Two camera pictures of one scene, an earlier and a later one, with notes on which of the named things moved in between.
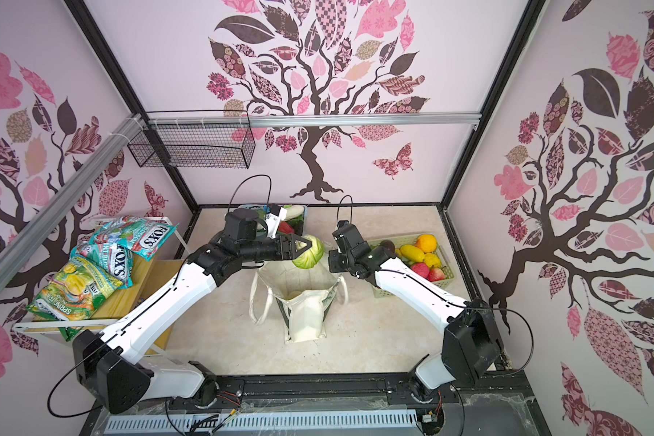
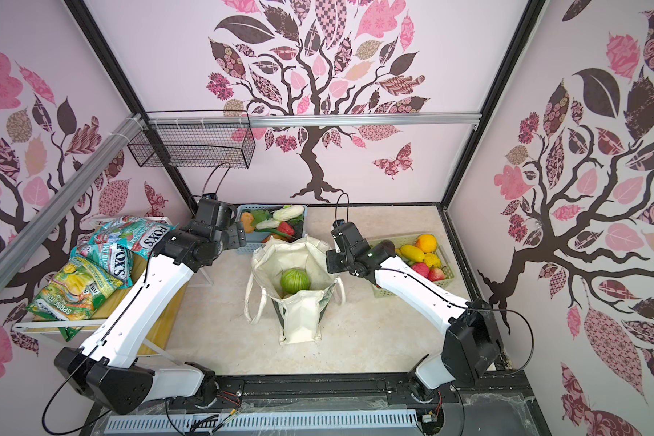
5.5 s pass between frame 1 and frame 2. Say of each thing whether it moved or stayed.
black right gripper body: stayed
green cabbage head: moved
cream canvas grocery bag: stayed
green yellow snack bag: stayed
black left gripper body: moved
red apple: stayed
